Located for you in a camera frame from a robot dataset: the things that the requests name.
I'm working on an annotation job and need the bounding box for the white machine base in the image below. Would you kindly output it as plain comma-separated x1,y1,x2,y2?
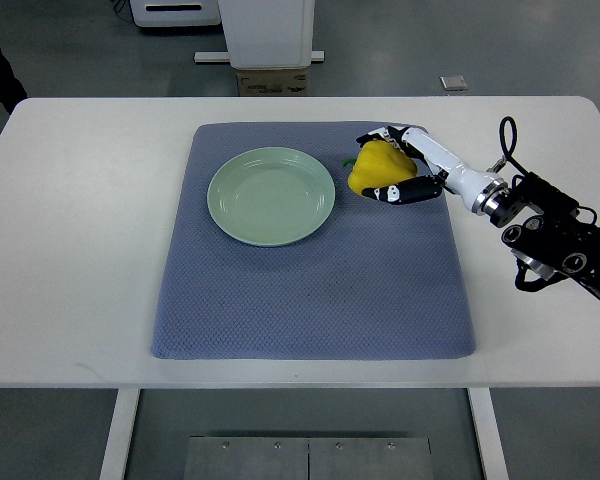
194,0,325,70

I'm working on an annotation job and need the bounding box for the light green plate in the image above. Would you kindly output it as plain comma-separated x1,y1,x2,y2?
207,147,336,247

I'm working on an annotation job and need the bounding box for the yellow bell pepper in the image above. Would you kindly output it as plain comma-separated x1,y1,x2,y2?
343,140,418,196

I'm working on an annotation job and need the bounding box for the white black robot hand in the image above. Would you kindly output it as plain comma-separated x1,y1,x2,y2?
357,126,505,215

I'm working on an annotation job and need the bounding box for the white cabinet with slot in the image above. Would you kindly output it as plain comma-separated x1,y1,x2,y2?
129,0,221,28

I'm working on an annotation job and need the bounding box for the small grey floor plate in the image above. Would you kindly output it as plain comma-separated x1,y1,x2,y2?
439,75,468,92

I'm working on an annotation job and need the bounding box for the blue quilted mat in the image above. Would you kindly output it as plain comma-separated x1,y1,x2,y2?
151,121,476,360

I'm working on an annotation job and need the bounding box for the white right table leg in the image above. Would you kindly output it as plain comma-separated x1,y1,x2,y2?
467,388,510,480

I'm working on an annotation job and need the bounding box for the metal base plate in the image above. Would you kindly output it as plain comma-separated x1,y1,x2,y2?
184,437,434,479

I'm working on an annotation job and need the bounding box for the white left table leg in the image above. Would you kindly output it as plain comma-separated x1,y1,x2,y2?
99,388,140,480

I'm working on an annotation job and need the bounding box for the cardboard box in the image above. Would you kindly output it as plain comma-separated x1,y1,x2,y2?
236,68,308,97

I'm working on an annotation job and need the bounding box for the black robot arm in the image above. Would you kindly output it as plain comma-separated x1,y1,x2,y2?
476,116,600,301

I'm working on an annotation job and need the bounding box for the white table leg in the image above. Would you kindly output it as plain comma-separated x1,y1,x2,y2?
467,388,510,480
99,388,140,480

